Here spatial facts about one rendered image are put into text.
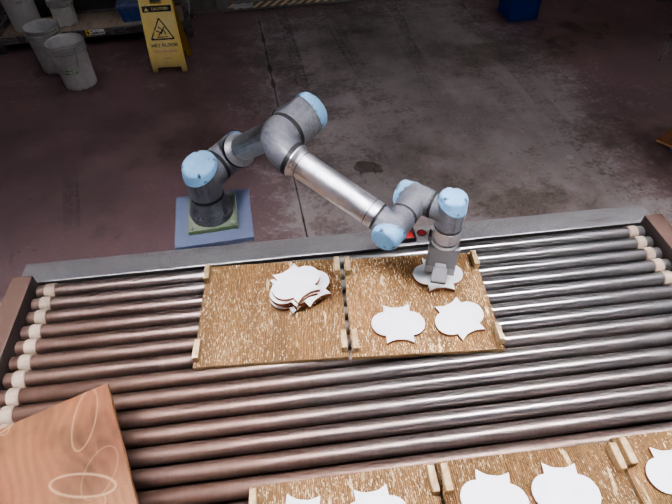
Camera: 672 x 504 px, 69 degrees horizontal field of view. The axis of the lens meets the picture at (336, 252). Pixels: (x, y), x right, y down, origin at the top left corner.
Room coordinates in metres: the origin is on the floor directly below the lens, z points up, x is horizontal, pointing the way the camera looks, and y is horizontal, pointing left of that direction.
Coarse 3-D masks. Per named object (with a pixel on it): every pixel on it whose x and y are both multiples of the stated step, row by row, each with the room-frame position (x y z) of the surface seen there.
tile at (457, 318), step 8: (448, 304) 0.84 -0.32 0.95; (456, 304) 0.83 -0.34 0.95; (464, 304) 0.83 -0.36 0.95; (472, 304) 0.83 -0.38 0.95; (440, 312) 0.81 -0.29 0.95; (448, 312) 0.81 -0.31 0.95; (456, 312) 0.81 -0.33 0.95; (464, 312) 0.81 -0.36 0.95; (472, 312) 0.81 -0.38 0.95; (480, 312) 0.81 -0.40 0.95; (440, 320) 0.78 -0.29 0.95; (448, 320) 0.78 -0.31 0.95; (456, 320) 0.78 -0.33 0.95; (464, 320) 0.78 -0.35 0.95; (472, 320) 0.78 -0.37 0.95; (480, 320) 0.78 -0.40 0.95; (440, 328) 0.76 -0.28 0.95; (448, 328) 0.75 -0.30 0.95; (456, 328) 0.75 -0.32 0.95; (464, 328) 0.75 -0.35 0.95; (472, 328) 0.75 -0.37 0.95; (480, 328) 0.75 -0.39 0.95; (448, 336) 0.74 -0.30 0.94; (464, 336) 0.73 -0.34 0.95
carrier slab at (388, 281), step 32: (416, 256) 1.03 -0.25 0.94; (352, 288) 0.91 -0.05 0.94; (384, 288) 0.91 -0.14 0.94; (416, 288) 0.90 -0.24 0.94; (480, 288) 0.90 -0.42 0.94; (352, 320) 0.80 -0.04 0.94; (352, 352) 0.69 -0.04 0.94; (384, 352) 0.69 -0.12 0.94; (416, 352) 0.69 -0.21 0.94; (448, 352) 0.69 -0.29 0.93; (480, 352) 0.69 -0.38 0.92
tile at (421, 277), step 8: (424, 264) 0.98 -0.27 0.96; (416, 272) 0.95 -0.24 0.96; (424, 272) 0.95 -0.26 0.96; (456, 272) 0.95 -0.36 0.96; (416, 280) 0.92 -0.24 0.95; (424, 280) 0.92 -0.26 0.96; (448, 280) 0.92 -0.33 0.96; (456, 280) 0.92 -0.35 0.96; (432, 288) 0.89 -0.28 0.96; (440, 288) 0.89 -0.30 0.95; (448, 288) 0.89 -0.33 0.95
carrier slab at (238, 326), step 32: (224, 288) 0.92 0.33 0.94; (256, 288) 0.92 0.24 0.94; (224, 320) 0.80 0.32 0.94; (256, 320) 0.80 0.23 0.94; (288, 320) 0.80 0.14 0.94; (320, 320) 0.80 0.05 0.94; (224, 352) 0.70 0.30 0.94; (256, 352) 0.70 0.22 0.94; (288, 352) 0.70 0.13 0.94; (320, 352) 0.69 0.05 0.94
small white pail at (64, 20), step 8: (48, 0) 4.87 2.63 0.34; (56, 0) 4.94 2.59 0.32; (64, 0) 4.96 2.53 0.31; (72, 0) 4.90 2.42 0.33; (56, 8) 4.75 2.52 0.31; (64, 8) 4.77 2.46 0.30; (72, 8) 4.84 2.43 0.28; (56, 16) 4.76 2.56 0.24; (64, 16) 4.76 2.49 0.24; (72, 16) 4.81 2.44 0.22; (64, 24) 4.75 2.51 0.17; (72, 24) 4.79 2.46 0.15
